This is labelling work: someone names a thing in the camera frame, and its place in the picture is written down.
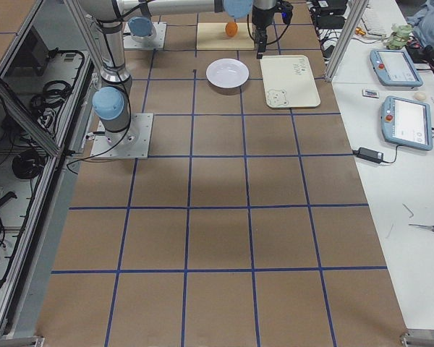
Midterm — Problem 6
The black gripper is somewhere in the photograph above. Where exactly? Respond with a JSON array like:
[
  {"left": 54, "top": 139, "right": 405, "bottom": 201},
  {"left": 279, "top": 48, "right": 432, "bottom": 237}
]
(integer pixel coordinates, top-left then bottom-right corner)
[{"left": 252, "top": 0, "right": 294, "bottom": 59}]

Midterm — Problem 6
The orange fruit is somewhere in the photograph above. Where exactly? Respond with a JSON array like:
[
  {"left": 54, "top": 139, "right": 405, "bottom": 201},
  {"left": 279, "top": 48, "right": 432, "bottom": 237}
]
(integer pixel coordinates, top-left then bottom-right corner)
[{"left": 225, "top": 22, "right": 239, "bottom": 38}]

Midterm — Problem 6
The white round plate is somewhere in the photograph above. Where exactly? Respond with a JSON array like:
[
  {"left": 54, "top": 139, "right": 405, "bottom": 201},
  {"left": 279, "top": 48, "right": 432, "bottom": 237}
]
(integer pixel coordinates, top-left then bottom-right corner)
[{"left": 206, "top": 58, "right": 249, "bottom": 89}]

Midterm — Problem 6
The cream tray with bear print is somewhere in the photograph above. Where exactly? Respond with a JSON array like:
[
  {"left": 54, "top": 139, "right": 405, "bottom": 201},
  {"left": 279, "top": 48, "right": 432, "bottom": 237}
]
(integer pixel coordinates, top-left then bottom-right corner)
[{"left": 260, "top": 55, "right": 320, "bottom": 108}]

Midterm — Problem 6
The bamboo cutting board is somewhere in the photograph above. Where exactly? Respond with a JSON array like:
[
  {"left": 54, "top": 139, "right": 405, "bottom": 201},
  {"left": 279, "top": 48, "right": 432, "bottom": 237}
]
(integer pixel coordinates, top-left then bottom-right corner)
[{"left": 196, "top": 22, "right": 255, "bottom": 51}]

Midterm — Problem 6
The white keyboard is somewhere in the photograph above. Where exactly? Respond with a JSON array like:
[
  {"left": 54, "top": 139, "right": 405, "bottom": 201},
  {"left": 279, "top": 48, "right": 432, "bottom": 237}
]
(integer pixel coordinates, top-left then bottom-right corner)
[{"left": 361, "top": 4, "right": 386, "bottom": 37}]

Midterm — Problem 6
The small white card box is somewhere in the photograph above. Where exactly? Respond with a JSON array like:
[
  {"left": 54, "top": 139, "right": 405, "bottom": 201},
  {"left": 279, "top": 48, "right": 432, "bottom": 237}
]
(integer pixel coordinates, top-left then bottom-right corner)
[{"left": 362, "top": 89, "right": 380, "bottom": 98}]

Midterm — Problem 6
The upper blue teach pendant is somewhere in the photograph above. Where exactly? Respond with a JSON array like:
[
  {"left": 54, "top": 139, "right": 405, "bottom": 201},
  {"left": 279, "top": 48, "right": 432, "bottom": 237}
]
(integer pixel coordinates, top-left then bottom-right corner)
[{"left": 370, "top": 49, "right": 423, "bottom": 87}]

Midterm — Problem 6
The blue teach pendant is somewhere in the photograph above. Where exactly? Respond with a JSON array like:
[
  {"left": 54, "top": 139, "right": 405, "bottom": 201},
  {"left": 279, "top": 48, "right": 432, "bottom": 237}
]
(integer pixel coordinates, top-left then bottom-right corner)
[
  {"left": 370, "top": 49, "right": 423, "bottom": 87},
  {"left": 380, "top": 96, "right": 433, "bottom": 151}
]

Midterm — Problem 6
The green tape roll stack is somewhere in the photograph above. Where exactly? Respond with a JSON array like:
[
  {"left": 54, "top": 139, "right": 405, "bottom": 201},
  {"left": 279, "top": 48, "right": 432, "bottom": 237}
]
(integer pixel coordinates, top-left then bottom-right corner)
[{"left": 386, "top": 24, "right": 412, "bottom": 50}]

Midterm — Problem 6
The black power adapter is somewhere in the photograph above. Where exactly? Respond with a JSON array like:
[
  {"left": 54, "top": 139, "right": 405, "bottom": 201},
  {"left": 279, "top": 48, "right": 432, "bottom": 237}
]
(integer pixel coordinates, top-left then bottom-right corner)
[{"left": 352, "top": 147, "right": 383, "bottom": 164}]

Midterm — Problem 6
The lower blue teach pendant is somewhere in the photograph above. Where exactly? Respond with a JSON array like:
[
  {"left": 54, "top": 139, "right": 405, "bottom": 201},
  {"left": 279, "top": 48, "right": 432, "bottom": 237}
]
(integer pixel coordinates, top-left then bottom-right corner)
[{"left": 380, "top": 96, "right": 433, "bottom": 151}]

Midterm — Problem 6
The white egg shaped object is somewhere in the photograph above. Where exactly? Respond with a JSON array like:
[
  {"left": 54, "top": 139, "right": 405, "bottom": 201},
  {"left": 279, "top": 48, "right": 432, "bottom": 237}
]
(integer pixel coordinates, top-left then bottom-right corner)
[{"left": 414, "top": 91, "right": 427, "bottom": 101}]

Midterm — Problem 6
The metal side rack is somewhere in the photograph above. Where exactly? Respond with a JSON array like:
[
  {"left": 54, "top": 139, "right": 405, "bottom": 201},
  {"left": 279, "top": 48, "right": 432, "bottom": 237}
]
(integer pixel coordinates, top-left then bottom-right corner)
[{"left": 0, "top": 1, "right": 99, "bottom": 346}]

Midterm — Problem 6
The aluminium frame post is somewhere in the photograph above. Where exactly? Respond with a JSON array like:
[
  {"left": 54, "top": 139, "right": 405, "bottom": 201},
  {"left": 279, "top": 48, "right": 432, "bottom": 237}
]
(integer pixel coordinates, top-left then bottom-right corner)
[{"left": 325, "top": 0, "right": 369, "bottom": 82}]

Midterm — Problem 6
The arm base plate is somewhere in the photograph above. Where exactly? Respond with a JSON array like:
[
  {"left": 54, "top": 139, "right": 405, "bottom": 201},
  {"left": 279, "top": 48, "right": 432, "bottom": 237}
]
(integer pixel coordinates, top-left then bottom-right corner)
[
  {"left": 90, "top": 113, "right": 153, "bottom": 160},
  {"left": 123, "top": 22, "right": 167, "bottom": 51}
]

